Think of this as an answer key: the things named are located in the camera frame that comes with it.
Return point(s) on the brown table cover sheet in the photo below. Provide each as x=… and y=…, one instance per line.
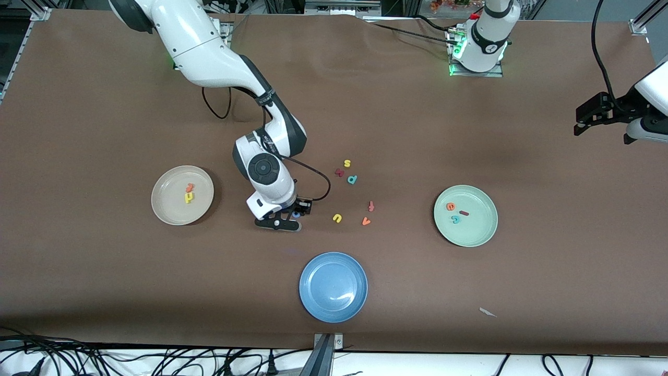
x=334, y=104

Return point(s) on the blue plate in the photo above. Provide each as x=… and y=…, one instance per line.
x=333, y=287

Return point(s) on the beige brown plate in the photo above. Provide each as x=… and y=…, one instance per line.
x=169, y=203

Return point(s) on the metal table clamp bracket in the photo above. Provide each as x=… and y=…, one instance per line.
x=327, y=342

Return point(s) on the yellow letter h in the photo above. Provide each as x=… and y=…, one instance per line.
x=189, y=198

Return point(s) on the aluminium frame profile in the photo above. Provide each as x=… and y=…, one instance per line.
x=40, y=14
x=639, y=25

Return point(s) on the grey power strip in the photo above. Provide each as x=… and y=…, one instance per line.
x=342, y=8

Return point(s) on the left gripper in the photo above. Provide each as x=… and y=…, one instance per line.
x=619, y=108

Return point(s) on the white paper scrap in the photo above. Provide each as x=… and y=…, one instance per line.
x=488, y=312

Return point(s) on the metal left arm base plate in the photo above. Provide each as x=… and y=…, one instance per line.
x=477, y=74

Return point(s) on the pale green plate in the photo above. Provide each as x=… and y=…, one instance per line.
x=477, y=230

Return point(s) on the teal letter p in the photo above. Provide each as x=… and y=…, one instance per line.
x=352, y=179

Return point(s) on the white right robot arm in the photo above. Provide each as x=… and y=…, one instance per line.
x=203, y=57

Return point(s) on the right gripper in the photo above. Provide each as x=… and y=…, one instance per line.
x=298, y=203

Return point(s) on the orange artificial flowers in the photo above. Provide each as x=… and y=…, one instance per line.
x=443, y=4

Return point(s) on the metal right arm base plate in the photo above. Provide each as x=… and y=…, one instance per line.
x=225, y=34

